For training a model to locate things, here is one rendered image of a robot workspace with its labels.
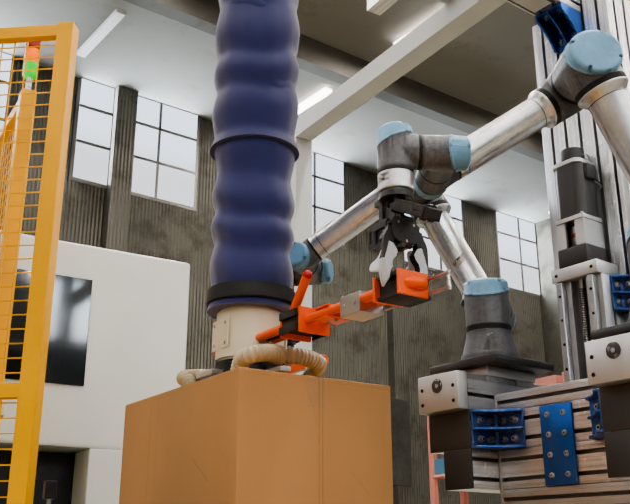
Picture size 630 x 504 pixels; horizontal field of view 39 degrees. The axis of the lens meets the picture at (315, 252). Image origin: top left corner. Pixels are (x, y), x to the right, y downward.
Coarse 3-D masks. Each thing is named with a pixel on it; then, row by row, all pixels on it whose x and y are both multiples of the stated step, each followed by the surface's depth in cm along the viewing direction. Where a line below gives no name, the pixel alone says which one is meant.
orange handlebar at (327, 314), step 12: (420, 288) 170; (360, 300) 180; (372, 300) 179; (312, 312) 195; (324, 312) 190; (336, 312) 188; (324, 324) 198; (336, 324) 196; (264, 336) 210; (288, 372) 251
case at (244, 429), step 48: (192, 384) 199; (240, 384) 182; (288, 384) 188; (336, 384) 196; (144, 432) 216; (192, 432) 195; (240, 432) 179; (288, 432) 185; (336, 432) 192; (384, 432) 199; (144, 480) 211; (192, 480) 191; (240, 480) 176; (288, 480) 182; (336, 480) 189; (384, 480) 196
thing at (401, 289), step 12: (396, 276) 170; (408, 276) 170; (420, 276) 172; (372, 288) 175; (384, 288) 174; (396, 288) 171; (408, 288) 170; (384, 300) 173; (396, 300) 173; (408, 300) 173; (420, 300) 173
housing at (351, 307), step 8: (344, 296) 185; (352, 296) 183; (344, 304) 184; (352, 304) 182; (360, 304) 180; (368, 304) 181; (344, 312) 184; (352, 312) 182; (360, 312) 181; (368, 312) 181; (376, 312) 182; (360, 320) 187
